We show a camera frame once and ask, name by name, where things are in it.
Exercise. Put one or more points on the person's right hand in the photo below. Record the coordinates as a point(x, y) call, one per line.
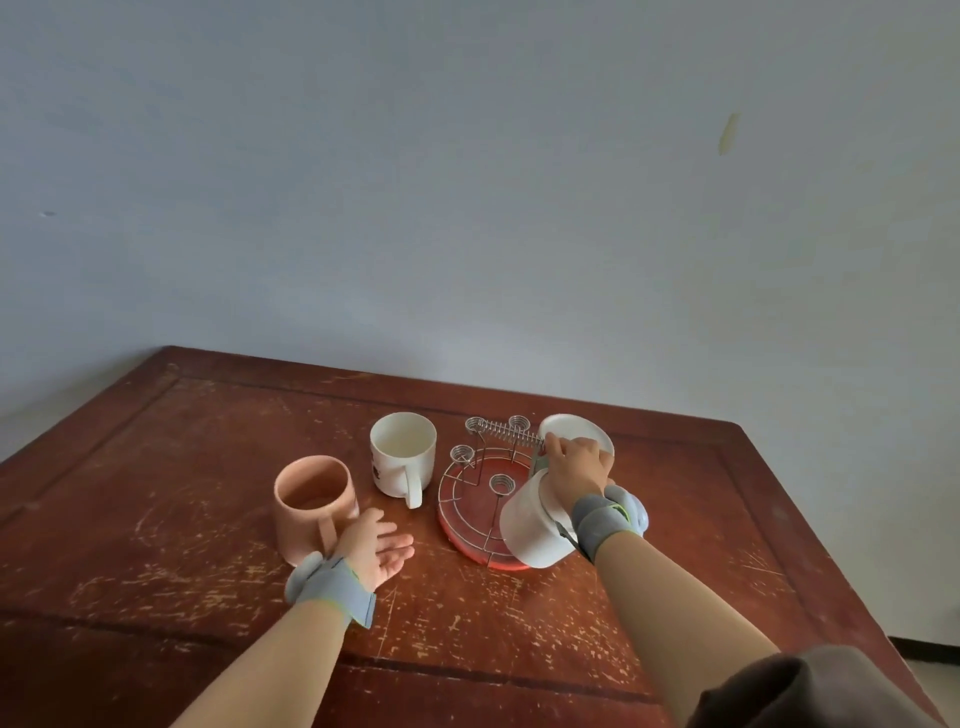
point(579, 474)

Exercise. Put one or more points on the person's left hand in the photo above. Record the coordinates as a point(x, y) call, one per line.
point(369, 551)

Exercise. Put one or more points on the person's right fingers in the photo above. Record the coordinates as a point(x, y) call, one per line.
point(574, 448)

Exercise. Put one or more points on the person's left thumb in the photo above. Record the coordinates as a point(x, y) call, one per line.
point(370, 520)

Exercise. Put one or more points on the white cup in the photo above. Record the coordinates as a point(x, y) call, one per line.
point(581, 429)

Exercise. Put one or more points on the person's right forearm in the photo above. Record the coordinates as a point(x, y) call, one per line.
point(675, 622)

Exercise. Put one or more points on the person's left forearm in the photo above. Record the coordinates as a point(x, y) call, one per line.
point(289, 664)

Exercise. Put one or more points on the pink mug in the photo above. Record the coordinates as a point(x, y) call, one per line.
point(309, 517)

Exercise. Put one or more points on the grey left wrist band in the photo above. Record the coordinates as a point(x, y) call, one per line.
point(334, 589)

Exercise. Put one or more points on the grey wrist band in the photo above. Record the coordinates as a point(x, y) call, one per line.
point(334, 589)
point(604, 521)

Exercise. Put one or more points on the grey right wrist band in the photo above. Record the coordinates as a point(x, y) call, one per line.
point(604, 521)

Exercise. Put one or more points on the white upturned mug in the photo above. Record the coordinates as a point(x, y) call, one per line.
point(532, 529)

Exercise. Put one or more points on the red round drip tray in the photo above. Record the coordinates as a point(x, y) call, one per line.
point(471, 514)

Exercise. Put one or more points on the brown sleeve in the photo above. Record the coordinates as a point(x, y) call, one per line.
point(814, 694)

